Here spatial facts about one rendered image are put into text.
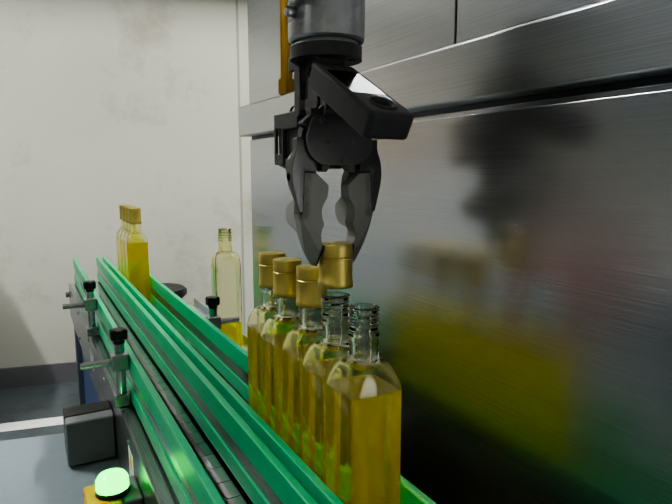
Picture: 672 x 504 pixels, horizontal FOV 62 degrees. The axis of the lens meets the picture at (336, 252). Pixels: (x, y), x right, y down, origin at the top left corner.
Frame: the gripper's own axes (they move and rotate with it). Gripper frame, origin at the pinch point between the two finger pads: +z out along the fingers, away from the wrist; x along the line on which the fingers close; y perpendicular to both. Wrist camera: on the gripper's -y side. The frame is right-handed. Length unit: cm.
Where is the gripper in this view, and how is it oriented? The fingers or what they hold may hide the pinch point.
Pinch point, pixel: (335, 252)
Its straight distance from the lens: 56.4
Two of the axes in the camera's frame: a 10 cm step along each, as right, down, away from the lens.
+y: -4.8, -1.2, 8.7
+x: -8.8, 0.7, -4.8
